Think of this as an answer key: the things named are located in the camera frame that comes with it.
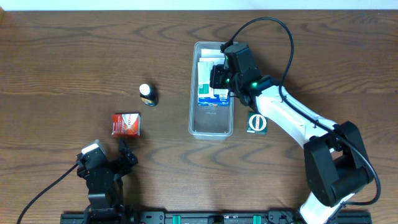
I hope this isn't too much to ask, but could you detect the white green medicine box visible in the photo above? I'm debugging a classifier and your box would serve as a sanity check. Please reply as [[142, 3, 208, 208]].
[[197, 62, 214, 98]]

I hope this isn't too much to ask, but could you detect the blue tall medicine box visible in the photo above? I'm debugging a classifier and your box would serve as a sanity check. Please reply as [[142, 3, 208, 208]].
[[198, 57, 229, 106]]

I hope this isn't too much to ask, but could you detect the red Panadol box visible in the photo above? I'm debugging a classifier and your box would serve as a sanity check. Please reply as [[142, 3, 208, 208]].
[[111, 113, 141, 138]]

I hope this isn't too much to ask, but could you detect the clear plastic container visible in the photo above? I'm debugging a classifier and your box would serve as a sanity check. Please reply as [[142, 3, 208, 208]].
[[188, 42, 234, 140]]

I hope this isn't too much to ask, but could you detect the green white round-logo box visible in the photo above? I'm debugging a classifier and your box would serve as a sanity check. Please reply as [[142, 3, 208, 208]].
[[246, 112, 268, 134]]

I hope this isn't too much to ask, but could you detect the dark syrup bottle white cap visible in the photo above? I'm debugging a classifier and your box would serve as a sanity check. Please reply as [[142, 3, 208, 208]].
[[139, 83, 159, 106]]

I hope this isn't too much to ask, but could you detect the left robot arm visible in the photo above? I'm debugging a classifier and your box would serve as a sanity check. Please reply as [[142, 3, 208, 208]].
[[78, 138, 138, 218]]

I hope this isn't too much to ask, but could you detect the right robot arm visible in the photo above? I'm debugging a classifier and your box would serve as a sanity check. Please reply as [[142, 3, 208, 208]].
[[210, 65, 380, 223]]

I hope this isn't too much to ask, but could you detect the right black cable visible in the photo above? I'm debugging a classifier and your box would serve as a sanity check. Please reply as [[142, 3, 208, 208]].
[[220, 16, 382, 207]]

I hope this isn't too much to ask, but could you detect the black cable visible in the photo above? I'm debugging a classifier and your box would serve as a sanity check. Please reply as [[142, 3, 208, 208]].
[[17, 162, 80, 224], [220, 16, 382, 207]]

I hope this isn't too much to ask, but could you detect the left black cable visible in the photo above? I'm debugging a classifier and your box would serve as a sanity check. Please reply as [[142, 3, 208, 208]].
[[17, 162, 80, 224]]

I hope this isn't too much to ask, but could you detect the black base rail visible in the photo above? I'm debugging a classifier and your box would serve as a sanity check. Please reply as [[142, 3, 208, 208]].
[[60, 210, 373, 224]]

